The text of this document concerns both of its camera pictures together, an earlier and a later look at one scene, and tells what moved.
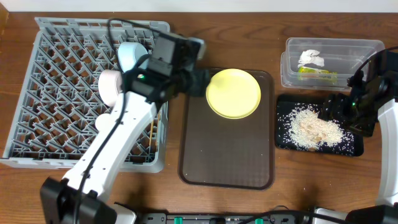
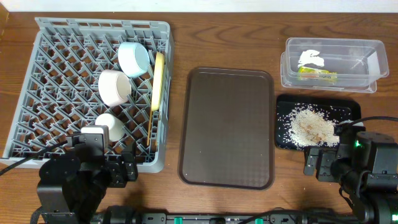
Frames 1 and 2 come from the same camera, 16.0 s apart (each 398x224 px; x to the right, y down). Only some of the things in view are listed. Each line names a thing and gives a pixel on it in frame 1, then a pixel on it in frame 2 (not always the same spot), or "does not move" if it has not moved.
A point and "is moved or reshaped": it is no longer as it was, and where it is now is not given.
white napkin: x=310 y=56 does not move
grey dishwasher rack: x=62 y=100 does not move
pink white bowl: x=110 y=85 does not move
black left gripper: x=199 y=82 → x=121 y=171
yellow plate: x=233 y=93 is moved or reshaped
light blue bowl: x=129 y=53 does not move
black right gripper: x=334 y=107 → x=323 y=166
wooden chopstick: x=158 y=121 does not move
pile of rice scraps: x=300 y=126 does not move
